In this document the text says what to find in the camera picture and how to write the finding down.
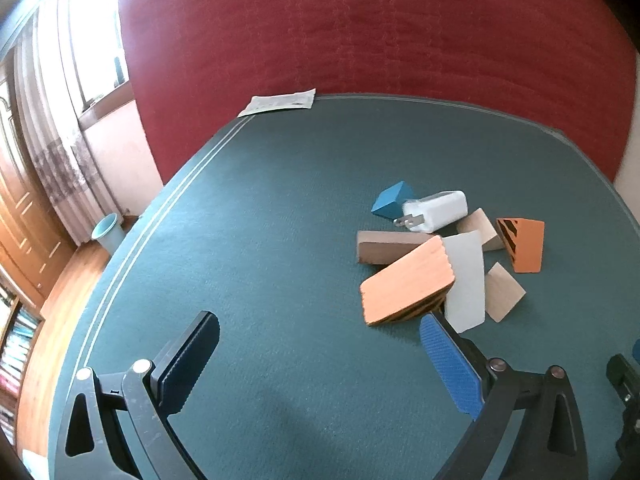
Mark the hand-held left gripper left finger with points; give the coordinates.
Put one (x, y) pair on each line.
(190, 360)

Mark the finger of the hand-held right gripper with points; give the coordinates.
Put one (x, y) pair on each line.
(622, 375)
(636, 349)

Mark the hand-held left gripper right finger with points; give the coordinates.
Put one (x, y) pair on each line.
(450, 365)

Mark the white striped wedge block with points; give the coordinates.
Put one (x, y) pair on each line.
(465, 285)

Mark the beige wooden wedge block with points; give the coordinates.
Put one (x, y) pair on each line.
(502, 292)

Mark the large orange wedge block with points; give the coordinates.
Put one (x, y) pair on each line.
(405, 280)

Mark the long brown wooden block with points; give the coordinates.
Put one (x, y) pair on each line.
(380, 247)

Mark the small beige wooden block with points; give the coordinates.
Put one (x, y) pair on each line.
(480, 227)

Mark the small orange striped wedge block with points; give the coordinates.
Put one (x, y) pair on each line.
(527, 247)

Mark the white plug charger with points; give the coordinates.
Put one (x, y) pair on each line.
(440, 210)

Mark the blue wooden block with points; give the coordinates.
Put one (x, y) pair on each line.
(390, 202)

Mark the light blue waste bin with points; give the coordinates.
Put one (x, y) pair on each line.
(107, 235)

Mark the bookshelf with books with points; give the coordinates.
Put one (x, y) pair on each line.
(15, 345)

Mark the wooden door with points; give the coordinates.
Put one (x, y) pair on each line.
(20, 210)

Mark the sheer patterned curtain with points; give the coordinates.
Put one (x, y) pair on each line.
(55, 160)

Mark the white paper sheet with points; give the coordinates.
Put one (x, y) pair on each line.
(280, 101)

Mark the window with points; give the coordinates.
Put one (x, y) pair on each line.
(95, 35)

